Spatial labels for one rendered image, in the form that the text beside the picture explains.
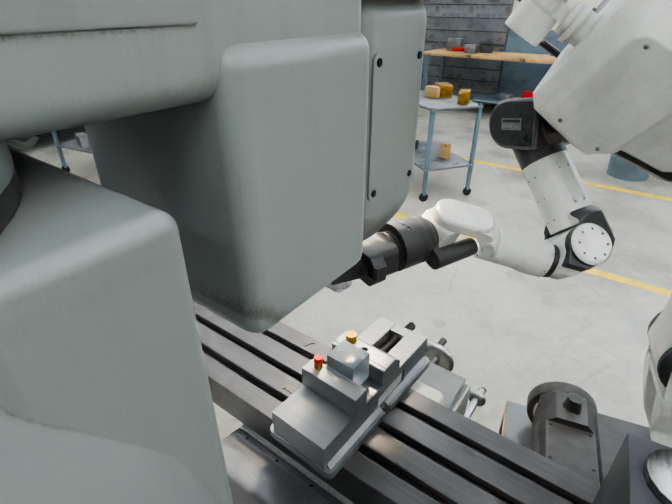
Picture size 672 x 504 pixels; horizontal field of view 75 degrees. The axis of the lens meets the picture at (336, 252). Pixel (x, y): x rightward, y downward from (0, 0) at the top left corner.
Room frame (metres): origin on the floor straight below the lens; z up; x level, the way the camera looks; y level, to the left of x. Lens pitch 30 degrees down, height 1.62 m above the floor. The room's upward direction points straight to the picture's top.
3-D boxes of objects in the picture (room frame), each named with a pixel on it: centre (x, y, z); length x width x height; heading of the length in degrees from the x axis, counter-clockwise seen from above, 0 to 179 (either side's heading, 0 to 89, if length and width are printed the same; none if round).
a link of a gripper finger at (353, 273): (0.59, -0.02, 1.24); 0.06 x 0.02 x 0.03; 122
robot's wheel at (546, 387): (0.95, -0.71, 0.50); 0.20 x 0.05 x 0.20; 67
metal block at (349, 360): (0.60, -0.02, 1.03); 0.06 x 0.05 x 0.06; 51
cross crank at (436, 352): (1.02, -0.30, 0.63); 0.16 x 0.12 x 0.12; 144
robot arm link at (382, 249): (0.67, -0.08, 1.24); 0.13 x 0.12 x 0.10; 32
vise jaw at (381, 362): (0.65, -0.06, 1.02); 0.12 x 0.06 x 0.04; 51
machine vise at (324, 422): (0.63, -0.04, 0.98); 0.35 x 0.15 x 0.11; 141
